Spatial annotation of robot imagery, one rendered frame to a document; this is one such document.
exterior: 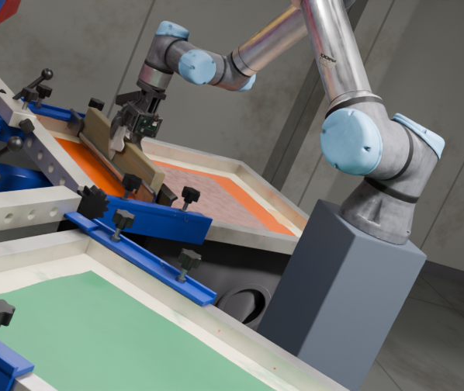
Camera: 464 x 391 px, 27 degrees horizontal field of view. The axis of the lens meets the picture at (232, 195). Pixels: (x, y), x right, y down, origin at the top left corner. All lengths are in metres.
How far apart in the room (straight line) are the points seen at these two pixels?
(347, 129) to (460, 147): 4.75
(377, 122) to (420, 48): 4.32
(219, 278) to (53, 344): 0.99
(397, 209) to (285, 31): 0.52
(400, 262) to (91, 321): 0.65
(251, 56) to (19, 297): 0.90
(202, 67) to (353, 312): 0.66
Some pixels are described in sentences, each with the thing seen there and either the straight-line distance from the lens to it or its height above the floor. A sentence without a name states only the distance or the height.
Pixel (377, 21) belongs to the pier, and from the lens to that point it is 5.60.
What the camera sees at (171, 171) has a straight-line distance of 2.70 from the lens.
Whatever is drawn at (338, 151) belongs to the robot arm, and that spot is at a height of 1.34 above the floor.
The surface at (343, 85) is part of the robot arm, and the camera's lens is 1.87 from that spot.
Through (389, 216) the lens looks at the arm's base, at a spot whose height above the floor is 1.25.
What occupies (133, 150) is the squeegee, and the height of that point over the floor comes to 1.06.
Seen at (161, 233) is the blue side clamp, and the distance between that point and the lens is 2.20.
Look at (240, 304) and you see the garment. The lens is 2.56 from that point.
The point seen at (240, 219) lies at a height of 0.96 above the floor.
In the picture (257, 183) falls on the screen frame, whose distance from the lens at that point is 2.86.
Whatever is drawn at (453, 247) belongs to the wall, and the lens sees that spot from 6.86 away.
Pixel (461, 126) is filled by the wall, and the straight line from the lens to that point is 6.48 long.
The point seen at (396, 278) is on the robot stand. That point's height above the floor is 1.14.
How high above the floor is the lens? 1.65
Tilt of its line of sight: 15 degrees down
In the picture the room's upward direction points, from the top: 24 degrees clockwise
